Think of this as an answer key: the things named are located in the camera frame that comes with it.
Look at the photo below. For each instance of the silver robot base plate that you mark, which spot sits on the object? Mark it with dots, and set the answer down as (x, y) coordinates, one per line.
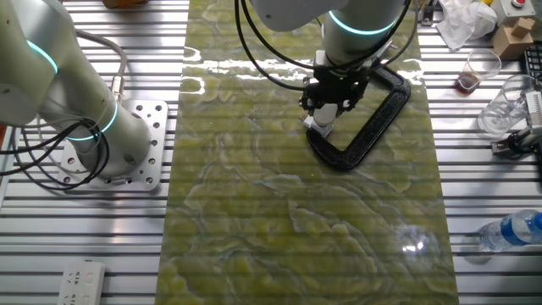
(148, 127)

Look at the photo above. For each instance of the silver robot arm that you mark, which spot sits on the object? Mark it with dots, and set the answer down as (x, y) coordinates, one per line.
(51, 93)

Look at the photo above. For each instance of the black C-clamp with steel screw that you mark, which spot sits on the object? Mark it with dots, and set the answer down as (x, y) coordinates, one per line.
(372, 127)

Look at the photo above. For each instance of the silver camera module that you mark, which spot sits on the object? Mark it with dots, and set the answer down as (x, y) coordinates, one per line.
(427, 14)

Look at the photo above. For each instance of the grey camera on black mount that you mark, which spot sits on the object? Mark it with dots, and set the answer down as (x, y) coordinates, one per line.
(534, 108)

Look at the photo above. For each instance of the white lamp socket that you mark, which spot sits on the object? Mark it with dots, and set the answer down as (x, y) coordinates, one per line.
(315, 127)

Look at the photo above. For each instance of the black keyboard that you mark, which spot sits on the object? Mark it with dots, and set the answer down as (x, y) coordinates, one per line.
(534, 63)

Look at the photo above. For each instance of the clear cup with brown liquid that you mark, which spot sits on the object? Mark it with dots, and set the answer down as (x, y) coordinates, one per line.
(468, 82)

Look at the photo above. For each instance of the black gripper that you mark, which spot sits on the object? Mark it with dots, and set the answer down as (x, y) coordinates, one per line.
(341, 82)

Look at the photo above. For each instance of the green marble pattern mat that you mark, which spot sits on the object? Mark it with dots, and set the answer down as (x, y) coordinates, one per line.
(275, 212)

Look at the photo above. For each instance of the white power strip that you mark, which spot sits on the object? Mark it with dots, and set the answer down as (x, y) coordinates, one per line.
(80, 284)

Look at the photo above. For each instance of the grey emergency stop box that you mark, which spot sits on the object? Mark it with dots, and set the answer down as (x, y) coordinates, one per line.
(529, 14)

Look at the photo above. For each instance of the small cardboard box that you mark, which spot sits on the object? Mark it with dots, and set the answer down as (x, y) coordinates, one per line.
(510, 44)

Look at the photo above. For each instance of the water bottle with blue cap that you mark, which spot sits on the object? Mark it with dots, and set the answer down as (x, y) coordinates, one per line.
(512, 231)

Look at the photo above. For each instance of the small brown block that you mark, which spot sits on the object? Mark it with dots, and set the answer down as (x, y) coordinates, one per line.
(523, 26)

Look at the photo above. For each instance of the white light bulb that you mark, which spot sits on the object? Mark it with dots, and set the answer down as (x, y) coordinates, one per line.
(326, 115)

